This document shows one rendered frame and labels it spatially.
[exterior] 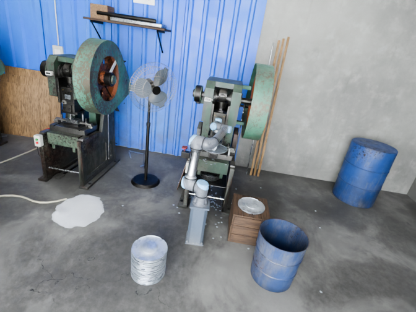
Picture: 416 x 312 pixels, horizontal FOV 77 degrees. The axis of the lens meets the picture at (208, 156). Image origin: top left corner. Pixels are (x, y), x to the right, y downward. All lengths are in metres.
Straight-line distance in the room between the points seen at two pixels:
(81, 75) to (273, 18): 2.61
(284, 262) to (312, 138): 2.60
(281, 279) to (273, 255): 0.26
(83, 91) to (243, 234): 2.19
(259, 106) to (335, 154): 2.38
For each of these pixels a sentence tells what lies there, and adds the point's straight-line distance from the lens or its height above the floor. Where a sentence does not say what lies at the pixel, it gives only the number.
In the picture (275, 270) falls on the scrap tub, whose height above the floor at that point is 0.25.
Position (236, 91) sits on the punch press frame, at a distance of 2.85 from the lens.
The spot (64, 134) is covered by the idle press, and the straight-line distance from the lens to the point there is 3.53.
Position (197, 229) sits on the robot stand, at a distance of 2.66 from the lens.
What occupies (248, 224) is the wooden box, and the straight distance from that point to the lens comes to 2.74.
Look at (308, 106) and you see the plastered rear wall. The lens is 4.33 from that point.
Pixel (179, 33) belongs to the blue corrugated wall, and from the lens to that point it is 4.13.
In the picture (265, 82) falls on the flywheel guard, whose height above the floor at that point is 1.60.
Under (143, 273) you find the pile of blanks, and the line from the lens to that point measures 2.33.
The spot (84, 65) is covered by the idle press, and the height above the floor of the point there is 1.49.
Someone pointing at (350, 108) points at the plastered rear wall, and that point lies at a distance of 4.53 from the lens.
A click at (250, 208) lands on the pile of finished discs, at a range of 2.79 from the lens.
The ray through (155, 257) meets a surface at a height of 0.26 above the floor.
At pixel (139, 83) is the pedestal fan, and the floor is 1.35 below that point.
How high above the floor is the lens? 1.88
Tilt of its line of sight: 24 degrees down
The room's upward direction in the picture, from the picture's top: 9 degrees clockwise
